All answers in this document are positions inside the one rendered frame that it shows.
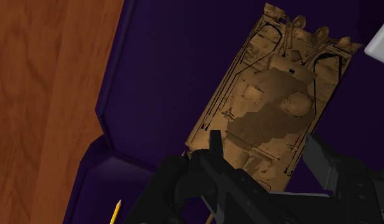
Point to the dark purple sofa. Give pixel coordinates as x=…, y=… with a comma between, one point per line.
x=167, y=77

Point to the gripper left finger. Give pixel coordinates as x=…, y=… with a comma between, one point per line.
x=229, y=189

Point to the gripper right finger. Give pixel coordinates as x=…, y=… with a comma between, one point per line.
x=350, y=176

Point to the yellow pencil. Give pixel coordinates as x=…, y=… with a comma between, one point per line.
x=115, y=214

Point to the tan toy tank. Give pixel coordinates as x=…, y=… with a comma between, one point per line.
x=272, y=102

